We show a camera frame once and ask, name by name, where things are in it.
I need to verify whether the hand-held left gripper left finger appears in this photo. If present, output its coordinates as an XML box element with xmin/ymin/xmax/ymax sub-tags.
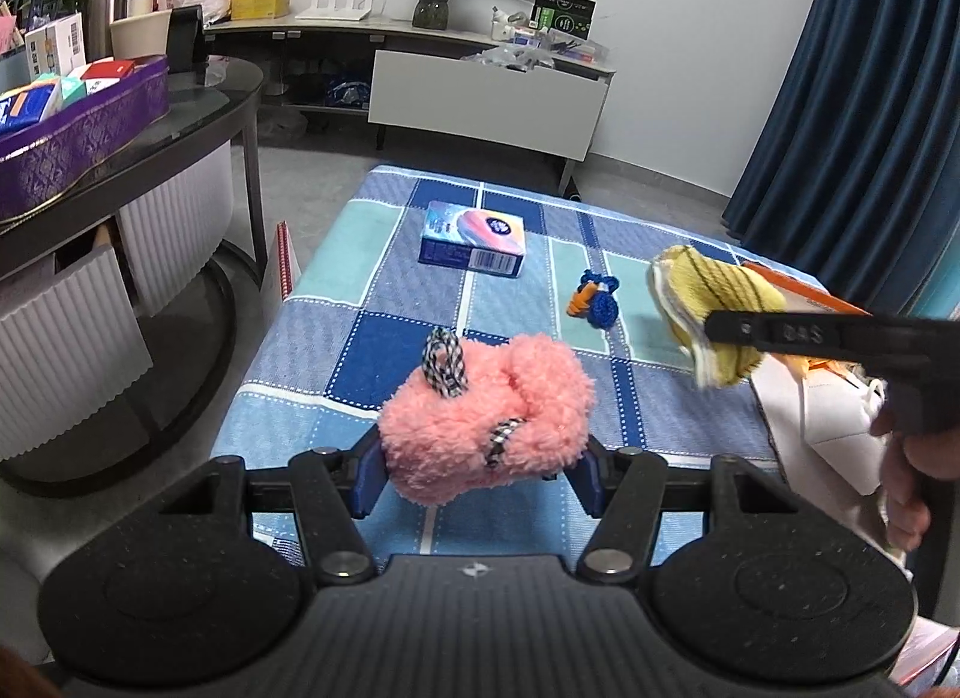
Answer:
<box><xmin>161</xmin><ymin>432</ymin><xmax>387</xmax><ymax>583</ymax></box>

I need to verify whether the yellow striped cloth pad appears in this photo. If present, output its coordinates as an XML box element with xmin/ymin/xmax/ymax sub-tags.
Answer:
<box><xmin>649</xmin><ymin>244</ymin><xmax>788</xmax><ymax>388</ymax></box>

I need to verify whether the black glass side table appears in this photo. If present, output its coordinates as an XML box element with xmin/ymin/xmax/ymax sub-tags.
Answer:
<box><xmin>0</xmin><ymin>53</ymin><xmax>267</xmax><ymax>497</ymax></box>

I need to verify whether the white television cabinet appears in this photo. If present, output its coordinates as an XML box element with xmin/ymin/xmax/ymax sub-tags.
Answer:
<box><xmin>202</xmin><ymin>16</ymin><xmax>617</xmax><ymax>197</ymax></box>

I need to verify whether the purple storage basket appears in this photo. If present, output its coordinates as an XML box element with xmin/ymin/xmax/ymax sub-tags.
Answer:
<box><xmin>0</xmin><ymin>55</ymin><xmax>170</xmax><ymax>219</ymax></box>

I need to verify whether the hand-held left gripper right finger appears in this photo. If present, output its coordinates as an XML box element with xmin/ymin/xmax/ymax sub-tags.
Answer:
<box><xmin>574</xmin><ymin>439</ymin><xmax>788</xmax><ymax>583</ymax></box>

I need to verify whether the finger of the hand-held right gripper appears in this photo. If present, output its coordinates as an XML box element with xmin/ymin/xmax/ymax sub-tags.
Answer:
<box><xmin>703</xmin><ymin>308</ymin><xmax>871</xmax><ymax>362</ymax></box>

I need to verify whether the blue crochet keychain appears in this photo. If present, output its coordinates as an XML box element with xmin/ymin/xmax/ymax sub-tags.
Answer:
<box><xmin>568</xmin><ymin>272</ymin><xmax>622</xmax><ymax>328</ymax></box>

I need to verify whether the person's right hand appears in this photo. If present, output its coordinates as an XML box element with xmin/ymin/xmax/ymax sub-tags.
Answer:
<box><xmin>870</xmin><ymin>409</ymin><xmax>960</xmax><ymax>553</ymax></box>

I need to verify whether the red patterned box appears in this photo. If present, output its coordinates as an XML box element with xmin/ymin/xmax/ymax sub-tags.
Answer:
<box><xmin>274</xmin><ymin>220</ymin><xmax>301</xmax><ymax>294</ymax></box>

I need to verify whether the blue checked blanket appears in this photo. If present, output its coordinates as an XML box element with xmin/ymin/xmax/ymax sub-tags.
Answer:
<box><xmin>210</xmin><ymin>164</ymin><xmax>833</xmax><ymax>579</ymax></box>

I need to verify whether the colourful tissue pack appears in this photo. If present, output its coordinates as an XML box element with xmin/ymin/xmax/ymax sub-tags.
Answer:
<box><xmin>418</xmin><ymin>201</ymin><xmax>527</xmax><ymax>278</ymax></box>

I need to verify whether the black and green box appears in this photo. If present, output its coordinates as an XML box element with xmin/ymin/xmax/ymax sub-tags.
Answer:
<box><xmin>531</xmin><ymin>0</ymin><xmax>597</xmax><ymax>40</ymax></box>

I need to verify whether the pink fluffy plush pouch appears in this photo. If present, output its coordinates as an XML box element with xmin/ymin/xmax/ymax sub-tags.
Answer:
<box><xmin>377</xmin><ymin>327</ymin><xmax>593</xmax><ymax>504</ymax></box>

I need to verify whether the white barcode box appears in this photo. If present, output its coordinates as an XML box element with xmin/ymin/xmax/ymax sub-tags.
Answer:
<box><xmin>25</xmin><ymin>12</ymin><xmax>85</xmax><ymax>80</ymax></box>

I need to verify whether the beige paper cup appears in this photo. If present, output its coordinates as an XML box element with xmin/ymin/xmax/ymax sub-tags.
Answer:
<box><xmin>110</xmin><ymin>10</ymin><xmax>173</xmax><ymax>62</ymax></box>

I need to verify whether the steel thermos bottle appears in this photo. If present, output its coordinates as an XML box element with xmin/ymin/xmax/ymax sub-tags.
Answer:
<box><xmin>86</xmin><ymin>0</ymin><xmax>130</xmax><ymax>62</ymax></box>

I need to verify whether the dark blue curtain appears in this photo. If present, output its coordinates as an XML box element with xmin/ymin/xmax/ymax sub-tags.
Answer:
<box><xmin>724</xmin><ymin>0</ymin><xmax>960</xmax><ymax>317</ymax></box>

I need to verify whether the black desktop stand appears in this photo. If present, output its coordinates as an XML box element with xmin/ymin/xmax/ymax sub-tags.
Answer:
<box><xmin>166</xmin><ymin>4</ymin><xmax>207</xmax><ymax>65</ymax></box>

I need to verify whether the white box lid orange rim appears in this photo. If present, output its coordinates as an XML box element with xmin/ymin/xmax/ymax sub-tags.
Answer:
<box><xmin>739</xmin><ymin>259</ymin><xmax>912</xmax><ymax>579</ymax></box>

